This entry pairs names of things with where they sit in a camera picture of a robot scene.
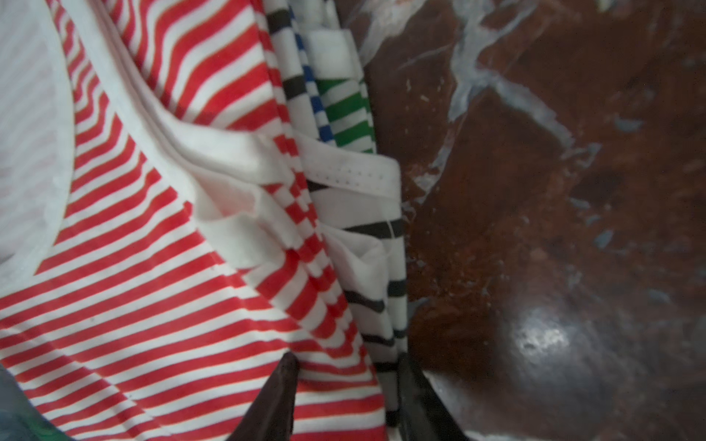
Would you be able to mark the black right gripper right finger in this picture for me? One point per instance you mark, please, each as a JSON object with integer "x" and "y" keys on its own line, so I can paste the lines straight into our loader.
{"x": 423, "y": 417}

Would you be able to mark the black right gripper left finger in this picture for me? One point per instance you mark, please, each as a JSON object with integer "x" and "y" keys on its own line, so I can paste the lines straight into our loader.
{"x": 270, "y": 417}

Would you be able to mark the red striped garment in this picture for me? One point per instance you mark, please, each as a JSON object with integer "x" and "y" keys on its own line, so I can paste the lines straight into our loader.
{"x": 160, "y": 248}

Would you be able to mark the black striped garment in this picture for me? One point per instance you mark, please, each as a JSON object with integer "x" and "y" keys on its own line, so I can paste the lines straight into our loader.
{"x": 357, "y": 198}

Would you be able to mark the blue striped tank top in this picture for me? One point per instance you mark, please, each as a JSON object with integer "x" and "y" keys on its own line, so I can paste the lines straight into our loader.
{"x": 324, "y": 132}

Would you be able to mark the green striped tank top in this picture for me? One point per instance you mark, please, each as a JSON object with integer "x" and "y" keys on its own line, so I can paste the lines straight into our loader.
{"x": 338, "y": 74}

